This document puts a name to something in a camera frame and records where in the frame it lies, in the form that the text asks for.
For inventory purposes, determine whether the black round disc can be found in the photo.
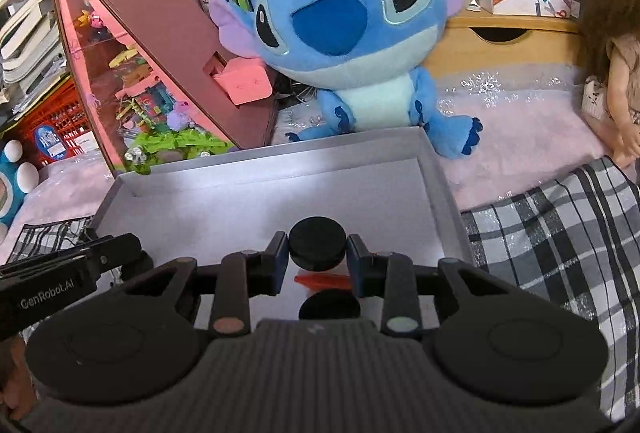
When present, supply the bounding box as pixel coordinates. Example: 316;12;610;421
298;289;361;320
288;216;347;271

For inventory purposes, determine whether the white shallow cardboard box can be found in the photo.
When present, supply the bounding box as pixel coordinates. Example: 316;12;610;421
89;126;474;329

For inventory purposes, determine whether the Doraemon plush toy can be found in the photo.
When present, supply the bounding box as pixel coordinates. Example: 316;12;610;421
0;140;40;241

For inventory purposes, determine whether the black white plaid cloth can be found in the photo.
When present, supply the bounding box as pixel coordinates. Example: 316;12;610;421
462;156;639;421

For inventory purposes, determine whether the red plastic crate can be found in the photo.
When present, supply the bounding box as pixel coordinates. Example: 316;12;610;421
1;76;99;170

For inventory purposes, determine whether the pink triangular toy house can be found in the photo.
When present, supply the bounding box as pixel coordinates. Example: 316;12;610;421
54;0;277;173

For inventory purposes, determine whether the pink fuzzy blanket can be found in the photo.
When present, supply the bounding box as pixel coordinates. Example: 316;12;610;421
1;66;610;261

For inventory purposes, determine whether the blue Stitch plush toy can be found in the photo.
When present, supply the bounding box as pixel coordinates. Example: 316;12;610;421
209;0;483;159

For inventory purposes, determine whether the wooden drawer box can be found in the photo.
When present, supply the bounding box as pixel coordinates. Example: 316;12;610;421
424;11;580;78

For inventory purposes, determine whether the brown haired doll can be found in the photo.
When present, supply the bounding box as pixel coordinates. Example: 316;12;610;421
579;0;639;169

